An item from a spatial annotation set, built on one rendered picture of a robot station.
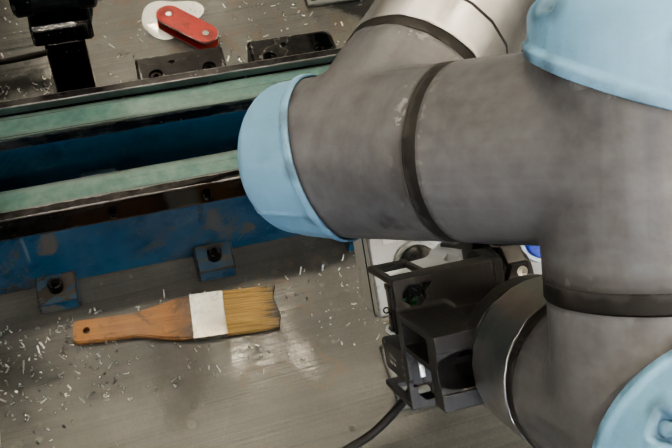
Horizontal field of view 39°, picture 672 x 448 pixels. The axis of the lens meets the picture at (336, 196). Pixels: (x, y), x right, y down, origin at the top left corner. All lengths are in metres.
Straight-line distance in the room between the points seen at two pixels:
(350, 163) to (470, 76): 0.06
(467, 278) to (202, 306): 0.50
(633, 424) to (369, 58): 0.19
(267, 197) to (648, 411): 0.19
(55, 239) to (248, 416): 0.25
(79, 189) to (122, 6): 0.38
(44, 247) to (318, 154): 0.59
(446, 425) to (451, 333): 0.50
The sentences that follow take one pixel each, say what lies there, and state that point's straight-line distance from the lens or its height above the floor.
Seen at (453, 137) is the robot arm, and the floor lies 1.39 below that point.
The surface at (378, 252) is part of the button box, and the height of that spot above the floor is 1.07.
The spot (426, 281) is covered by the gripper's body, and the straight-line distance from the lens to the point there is 0.49.
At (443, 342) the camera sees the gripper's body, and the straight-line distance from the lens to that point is 0.44.
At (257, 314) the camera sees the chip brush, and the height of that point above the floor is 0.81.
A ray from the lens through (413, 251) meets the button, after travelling 0.69.
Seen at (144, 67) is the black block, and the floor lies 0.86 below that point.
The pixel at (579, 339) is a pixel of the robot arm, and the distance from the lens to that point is 0.34.
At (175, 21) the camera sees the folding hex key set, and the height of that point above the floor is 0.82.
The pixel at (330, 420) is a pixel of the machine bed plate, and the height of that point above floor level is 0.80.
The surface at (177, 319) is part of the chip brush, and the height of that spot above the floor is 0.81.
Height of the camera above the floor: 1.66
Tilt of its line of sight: 55 degrees down
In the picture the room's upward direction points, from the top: 7 degrees clockwise
